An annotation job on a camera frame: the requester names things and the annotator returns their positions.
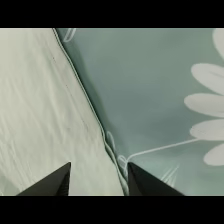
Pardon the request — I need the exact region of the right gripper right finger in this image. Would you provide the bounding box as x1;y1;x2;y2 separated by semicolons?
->
127;161;185;197

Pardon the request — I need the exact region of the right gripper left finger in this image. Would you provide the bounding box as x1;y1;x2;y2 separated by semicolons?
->
17;161;72;197

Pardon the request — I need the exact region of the white garment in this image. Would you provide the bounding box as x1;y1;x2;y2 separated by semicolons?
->
0;28;130;197

